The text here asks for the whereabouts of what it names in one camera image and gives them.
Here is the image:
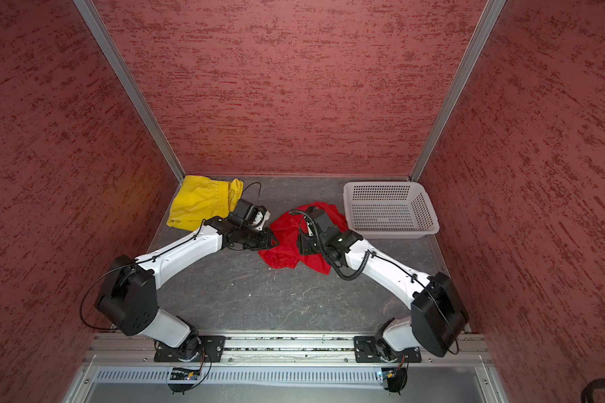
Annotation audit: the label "red shorts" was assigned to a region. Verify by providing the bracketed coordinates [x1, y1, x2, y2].
[258, 202, 348, 275]

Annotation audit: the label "yellow shorts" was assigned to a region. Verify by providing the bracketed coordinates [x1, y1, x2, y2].
[166, 176, 244, 232]

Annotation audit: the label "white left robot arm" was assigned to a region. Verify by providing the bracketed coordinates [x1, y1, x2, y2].
[95, 218, 279, 363]

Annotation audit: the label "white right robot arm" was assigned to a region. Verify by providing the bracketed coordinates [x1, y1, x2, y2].
[297, 227, 469, 362]

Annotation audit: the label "white plastic laundry basket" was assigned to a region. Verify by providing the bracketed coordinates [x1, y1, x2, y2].
[343, 181, 440, 239]

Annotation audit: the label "left small circuit board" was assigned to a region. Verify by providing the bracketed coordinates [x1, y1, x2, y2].
[169, 367, 202, 382]

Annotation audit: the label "small circuit board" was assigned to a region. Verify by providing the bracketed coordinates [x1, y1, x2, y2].
[376, 368, 408, 394]
[169, 367, 202, 382]

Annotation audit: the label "right small circuit board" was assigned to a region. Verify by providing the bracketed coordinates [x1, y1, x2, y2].
[376, 368, 408, 394]

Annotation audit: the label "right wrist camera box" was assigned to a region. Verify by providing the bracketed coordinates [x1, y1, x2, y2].
[306, 207, 339, 238]

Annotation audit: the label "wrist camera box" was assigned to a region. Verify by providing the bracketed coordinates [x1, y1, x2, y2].
[306, 207, 339, 238]
[227, 198, 271, 231]

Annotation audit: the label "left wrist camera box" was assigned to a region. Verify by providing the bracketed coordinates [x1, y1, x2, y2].
[227, 198, 271, 231]

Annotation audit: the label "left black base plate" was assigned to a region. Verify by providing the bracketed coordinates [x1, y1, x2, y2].
[154, 335, 227, 364]

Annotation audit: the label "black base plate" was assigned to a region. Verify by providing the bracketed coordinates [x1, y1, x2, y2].
[154, 335, 227, 364]
[353, 336, 422, 364]

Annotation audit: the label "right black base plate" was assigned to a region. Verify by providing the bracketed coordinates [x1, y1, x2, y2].
[353, 336, 422, 364]

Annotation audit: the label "aluminium front rail frame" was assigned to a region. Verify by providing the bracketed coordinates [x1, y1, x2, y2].
[64, 332, 509, 402]

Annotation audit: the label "left aluminium corner post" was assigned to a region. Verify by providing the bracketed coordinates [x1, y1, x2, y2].
[73, 0, 186, 184]

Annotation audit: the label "aluminium corner post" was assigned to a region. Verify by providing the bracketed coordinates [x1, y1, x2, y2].
[409, 0, 506, 182]
[73, 0, 186, 184]

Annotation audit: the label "right aluminium corner post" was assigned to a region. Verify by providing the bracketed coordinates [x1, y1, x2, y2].
[409, 0, 506, 182]

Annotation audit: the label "black cable bundle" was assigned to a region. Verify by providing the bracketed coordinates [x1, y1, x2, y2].
[580, 377, 605, 403]

